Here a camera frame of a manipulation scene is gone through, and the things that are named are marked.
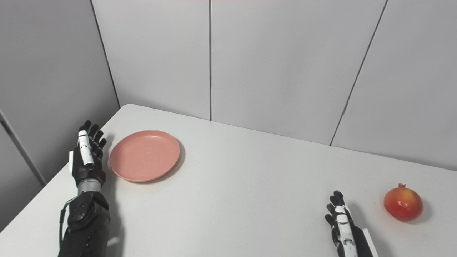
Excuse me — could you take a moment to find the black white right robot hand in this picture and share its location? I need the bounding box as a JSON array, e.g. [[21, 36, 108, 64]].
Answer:
[[324, 190, 380, 257]]

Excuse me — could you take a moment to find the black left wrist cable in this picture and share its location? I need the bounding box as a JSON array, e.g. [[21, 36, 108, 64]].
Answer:
[[58, 199, 74, 252]]

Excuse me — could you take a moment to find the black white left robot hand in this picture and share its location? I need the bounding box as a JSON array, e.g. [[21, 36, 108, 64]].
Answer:
[[68, 120, 107, 188]]

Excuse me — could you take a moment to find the red yellow pomegranate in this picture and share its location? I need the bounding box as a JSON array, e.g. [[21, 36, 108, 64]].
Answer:
[[383, 183, 424, 222]]

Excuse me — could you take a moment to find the pink round plate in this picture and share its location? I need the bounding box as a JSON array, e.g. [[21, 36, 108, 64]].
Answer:
[[109, 130, 181, 183]]

